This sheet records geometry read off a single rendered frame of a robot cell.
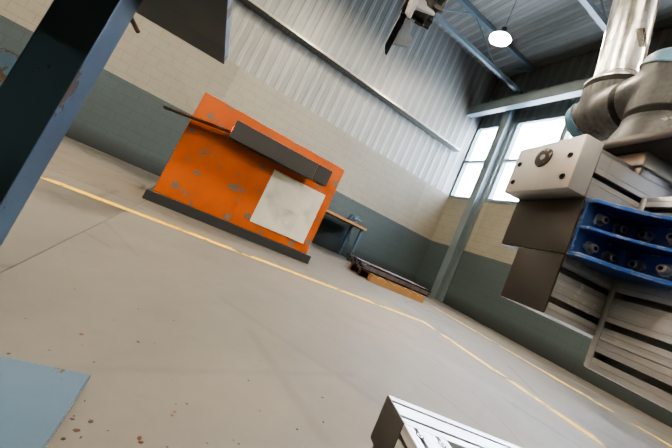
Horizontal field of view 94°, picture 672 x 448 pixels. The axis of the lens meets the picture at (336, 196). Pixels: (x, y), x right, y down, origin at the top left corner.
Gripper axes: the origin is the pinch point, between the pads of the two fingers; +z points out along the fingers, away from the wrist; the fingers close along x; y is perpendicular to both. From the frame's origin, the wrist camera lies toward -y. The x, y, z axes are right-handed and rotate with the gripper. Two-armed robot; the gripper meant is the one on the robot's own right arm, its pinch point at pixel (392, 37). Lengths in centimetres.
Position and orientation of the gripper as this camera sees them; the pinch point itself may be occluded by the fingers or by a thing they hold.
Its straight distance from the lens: 80.3
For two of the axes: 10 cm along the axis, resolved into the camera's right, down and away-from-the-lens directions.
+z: -4.2, 9.0, -1.1
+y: 8.9, 4.3, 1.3
